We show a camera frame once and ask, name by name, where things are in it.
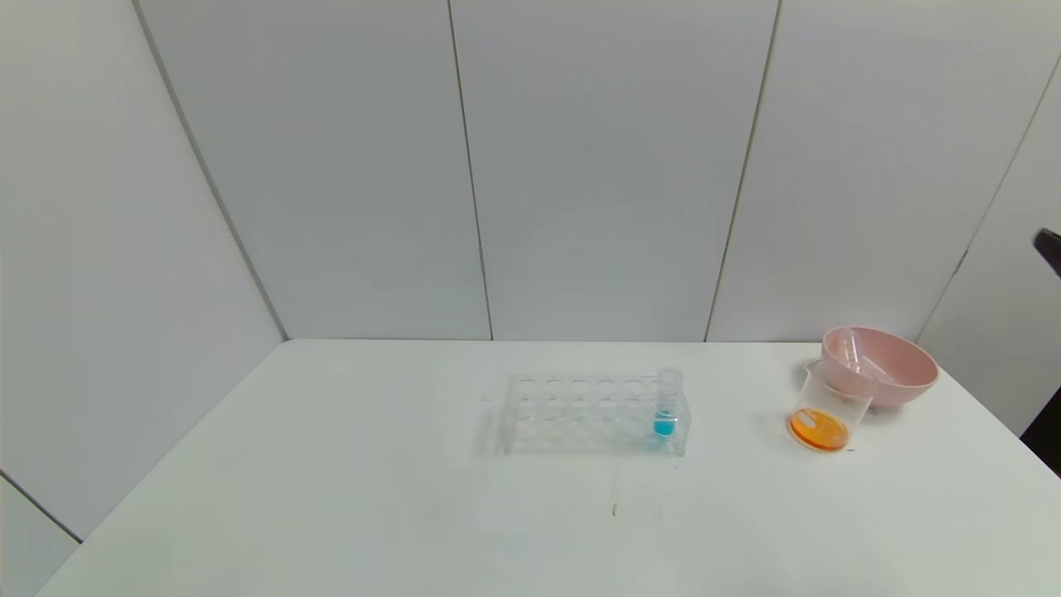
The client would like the clear plastic test tube rack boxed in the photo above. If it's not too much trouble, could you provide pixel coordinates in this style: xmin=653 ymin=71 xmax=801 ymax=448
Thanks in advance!
xmin=501 ymin=371 xmax=691 ymax=458

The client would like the pink bowl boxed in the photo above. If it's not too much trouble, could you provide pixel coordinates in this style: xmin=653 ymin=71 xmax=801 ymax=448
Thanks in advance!
xmin=821 ymin=325 xmax=941 ymax=408

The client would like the test tube with yellow pigment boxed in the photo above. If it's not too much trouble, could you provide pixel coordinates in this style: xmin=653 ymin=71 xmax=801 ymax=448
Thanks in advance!
xmin=832 ymin=328 xmax=879 ymax=379

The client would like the test tube with blue pigment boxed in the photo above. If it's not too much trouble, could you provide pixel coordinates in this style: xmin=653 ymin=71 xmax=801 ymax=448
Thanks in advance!
xmin=652 ymin=366 xmax=685 ymax=439

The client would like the clear plastic beaker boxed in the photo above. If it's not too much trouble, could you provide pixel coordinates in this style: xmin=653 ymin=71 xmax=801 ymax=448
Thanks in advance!
xmin=785 ymin=357 xmax=879 ymax=454

